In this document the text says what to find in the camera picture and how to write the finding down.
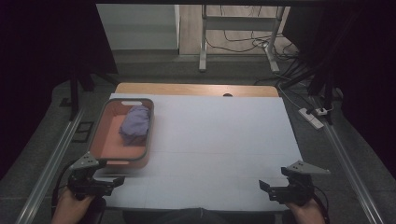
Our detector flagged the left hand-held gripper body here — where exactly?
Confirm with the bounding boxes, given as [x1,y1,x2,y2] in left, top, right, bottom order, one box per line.
[66,152,108,201]

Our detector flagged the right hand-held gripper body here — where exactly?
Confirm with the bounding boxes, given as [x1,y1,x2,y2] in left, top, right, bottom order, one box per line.
[280,160,331,207]

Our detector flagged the red plastic tray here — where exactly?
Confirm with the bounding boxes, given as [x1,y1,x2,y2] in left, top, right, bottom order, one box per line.
[88,97,156,171]

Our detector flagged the purple cloth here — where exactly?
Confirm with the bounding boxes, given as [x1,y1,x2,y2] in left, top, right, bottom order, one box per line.
[119,105,152,147]

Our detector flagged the person's right hand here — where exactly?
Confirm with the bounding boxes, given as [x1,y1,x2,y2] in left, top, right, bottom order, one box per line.
[284,199,326,224]

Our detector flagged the person's left hand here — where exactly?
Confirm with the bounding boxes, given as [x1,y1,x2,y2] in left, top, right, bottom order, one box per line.
[50,186,96,224]

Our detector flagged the white power strip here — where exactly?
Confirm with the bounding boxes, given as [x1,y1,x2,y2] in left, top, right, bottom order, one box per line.
[298,107,325,131]

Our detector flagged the person's dark clothing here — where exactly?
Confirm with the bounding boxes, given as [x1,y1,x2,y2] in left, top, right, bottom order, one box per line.
[121,207,276,224]

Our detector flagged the white plug adapter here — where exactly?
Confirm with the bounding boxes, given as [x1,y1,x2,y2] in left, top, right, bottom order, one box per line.
[316,105,334,117]

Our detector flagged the wooden table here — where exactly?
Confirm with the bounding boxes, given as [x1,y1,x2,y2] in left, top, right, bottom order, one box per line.
[114,82,279,98]

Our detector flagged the black curtain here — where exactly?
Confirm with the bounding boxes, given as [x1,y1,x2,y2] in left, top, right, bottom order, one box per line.
[281,0,396,180]
[0,0,120,181]

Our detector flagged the white cabinet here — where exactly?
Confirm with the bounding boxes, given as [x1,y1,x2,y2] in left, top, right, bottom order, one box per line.
[96,3,181,52]

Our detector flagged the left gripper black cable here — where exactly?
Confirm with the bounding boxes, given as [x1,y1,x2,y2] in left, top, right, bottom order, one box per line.
[50,161,77,217]

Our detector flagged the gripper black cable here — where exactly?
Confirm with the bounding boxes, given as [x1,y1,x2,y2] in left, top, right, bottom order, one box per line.
[312,186,332,224]
[50,161,77,217]

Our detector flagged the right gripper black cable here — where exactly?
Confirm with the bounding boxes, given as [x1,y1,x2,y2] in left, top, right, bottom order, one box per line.
[312,186,332,224]

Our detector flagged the aluminium rail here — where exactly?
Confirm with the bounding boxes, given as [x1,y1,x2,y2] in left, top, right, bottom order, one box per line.
[15,106,87,224]
[311,96,386,224]

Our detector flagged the black floor bracket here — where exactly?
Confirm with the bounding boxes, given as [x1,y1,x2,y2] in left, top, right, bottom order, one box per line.
[72,120,95,144]

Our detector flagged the white cable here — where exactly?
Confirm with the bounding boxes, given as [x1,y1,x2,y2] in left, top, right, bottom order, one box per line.
[276,83,303,110]

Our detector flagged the black floor cables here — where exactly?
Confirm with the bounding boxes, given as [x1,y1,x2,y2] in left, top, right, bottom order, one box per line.
[205,5,302,62]

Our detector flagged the grey metal desk frame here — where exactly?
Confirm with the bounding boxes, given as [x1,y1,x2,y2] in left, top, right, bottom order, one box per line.
[198,4,286,74]

